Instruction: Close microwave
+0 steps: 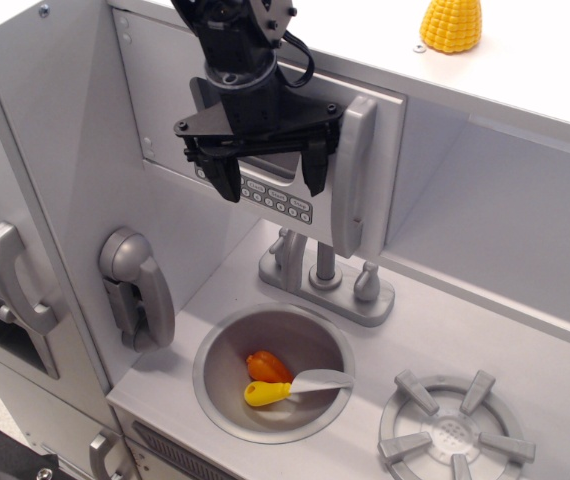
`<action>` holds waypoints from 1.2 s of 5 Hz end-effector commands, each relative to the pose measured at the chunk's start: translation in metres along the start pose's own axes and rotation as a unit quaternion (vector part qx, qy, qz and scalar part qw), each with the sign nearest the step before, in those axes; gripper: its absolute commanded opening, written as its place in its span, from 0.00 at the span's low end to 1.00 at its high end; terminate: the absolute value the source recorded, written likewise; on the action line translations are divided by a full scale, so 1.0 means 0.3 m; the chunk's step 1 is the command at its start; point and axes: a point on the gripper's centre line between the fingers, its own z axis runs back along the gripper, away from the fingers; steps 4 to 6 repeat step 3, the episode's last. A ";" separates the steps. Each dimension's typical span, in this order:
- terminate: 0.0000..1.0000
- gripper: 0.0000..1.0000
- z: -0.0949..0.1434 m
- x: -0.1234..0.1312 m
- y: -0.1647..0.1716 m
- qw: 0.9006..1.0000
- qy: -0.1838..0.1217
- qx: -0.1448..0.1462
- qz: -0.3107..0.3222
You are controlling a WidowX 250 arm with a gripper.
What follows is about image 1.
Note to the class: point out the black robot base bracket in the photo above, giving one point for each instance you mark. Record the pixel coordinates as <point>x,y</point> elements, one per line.
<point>20,462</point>

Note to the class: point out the grey toy wall phone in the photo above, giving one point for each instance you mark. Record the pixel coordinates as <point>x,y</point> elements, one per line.
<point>137,291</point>

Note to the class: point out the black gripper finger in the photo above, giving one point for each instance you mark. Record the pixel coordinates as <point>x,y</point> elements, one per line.
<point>224,174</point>
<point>314,165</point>

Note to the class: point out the grey fridge door handle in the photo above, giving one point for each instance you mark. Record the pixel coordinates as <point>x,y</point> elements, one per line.
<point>39,318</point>

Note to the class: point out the round metal sink bowl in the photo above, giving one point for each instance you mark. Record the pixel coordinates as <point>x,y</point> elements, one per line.
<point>270,343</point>

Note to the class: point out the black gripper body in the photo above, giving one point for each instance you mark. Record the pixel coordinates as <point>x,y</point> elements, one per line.
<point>265,122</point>

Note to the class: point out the orange toy pepper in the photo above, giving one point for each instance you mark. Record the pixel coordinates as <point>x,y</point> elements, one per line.
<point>264,366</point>

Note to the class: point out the grey ice dispenser panel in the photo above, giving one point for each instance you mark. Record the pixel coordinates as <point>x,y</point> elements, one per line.
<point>25,342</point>

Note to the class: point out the grey toy faucet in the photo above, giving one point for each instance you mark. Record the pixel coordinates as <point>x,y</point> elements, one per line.
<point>359,295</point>

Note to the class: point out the white microwave door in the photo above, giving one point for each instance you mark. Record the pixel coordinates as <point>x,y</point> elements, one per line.
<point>163,57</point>

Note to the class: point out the yellow toy corn cob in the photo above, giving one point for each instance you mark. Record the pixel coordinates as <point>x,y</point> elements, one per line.
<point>452,26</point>

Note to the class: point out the grey oven door handle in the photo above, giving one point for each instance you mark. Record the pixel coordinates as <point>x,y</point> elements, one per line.
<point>99,449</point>

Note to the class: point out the grey toy stove burner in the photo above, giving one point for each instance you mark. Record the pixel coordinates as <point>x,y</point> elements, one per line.
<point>446,427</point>

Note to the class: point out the white toy kitchen cabinet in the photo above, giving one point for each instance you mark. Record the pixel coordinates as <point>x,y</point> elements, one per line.
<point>410,322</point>

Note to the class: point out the yellow handled toy knife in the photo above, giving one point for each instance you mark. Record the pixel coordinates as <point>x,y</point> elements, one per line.
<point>261,393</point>

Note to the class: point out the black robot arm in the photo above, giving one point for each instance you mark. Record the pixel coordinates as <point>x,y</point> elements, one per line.
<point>240,40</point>

